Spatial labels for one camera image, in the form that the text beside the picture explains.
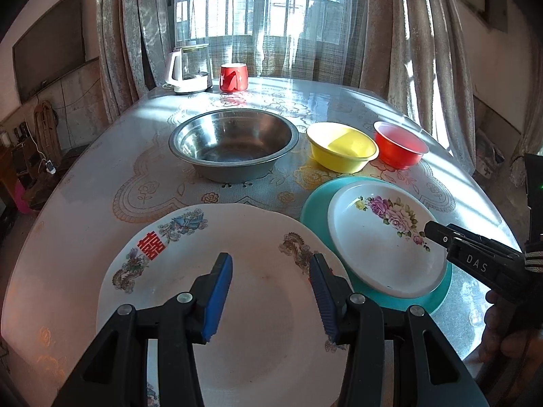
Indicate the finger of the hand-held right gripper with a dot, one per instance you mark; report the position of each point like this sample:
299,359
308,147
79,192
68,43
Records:
475,258

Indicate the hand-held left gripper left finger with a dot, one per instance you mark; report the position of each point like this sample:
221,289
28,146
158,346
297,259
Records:
218,292

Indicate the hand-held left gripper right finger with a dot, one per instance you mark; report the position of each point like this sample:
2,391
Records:
322,301

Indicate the large white dragon print plate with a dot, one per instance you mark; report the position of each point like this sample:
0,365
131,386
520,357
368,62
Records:
254,241

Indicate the white floral plate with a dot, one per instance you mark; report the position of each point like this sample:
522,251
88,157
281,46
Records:
373,246

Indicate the stainless steel bowl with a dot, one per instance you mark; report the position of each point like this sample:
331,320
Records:
233,144

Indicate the yellow bowl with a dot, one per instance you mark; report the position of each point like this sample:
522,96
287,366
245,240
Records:
339,152

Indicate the person's right hand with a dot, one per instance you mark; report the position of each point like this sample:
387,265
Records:
500,335

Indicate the teal plate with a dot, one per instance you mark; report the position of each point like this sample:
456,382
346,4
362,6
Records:
316,207

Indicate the red bowl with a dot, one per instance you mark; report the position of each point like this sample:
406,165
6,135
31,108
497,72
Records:
396,152

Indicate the lace patterned tablecloth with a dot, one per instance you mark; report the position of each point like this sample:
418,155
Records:
127,157

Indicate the grey curtain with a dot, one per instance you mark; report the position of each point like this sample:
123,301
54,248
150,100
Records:
415,51
127,42

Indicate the dark low table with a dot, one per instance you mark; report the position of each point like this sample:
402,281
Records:
63,165

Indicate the white phone charger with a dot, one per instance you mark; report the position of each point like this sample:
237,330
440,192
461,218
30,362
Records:
50,166

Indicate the red mug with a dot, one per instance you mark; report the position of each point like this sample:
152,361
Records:
233,78

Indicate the pink bin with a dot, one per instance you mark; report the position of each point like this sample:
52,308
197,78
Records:
21,201

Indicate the white electric kettle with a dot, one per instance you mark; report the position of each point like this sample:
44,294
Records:
184,70

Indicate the wooden chair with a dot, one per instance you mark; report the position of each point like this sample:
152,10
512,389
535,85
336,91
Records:
44,131

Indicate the sheer white curtain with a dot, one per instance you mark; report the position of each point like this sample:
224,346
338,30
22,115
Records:
271,51

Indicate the wall electrical box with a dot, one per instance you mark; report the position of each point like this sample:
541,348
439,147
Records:
488,4

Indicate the wall television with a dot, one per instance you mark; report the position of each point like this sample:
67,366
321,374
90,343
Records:
46,46

